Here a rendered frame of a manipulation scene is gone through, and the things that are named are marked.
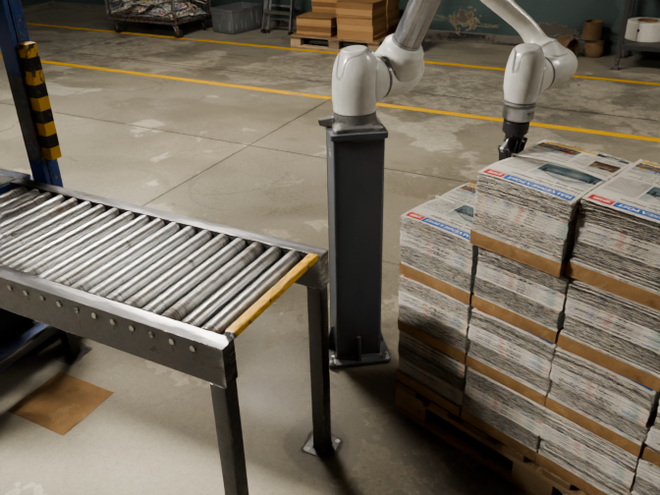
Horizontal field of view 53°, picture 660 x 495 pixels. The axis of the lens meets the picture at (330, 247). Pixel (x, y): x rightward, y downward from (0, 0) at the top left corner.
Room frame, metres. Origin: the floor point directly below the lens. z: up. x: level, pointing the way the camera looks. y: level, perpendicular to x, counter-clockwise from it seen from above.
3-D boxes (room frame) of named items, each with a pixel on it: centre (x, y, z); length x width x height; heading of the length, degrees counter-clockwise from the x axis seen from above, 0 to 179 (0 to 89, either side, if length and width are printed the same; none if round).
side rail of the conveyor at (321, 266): (2.05, 0.61, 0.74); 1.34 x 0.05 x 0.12; 62
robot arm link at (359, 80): (2.33, -0.11, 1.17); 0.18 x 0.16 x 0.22; 132
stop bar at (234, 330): (1.51, 0.15, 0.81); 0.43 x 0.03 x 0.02; 152
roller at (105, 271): (1.77, 0.61, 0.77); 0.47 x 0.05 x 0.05; 152
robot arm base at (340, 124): (2.32, -0.08, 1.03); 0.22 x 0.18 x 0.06; 98
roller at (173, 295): (1.65, 0.39, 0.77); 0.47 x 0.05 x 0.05; 152
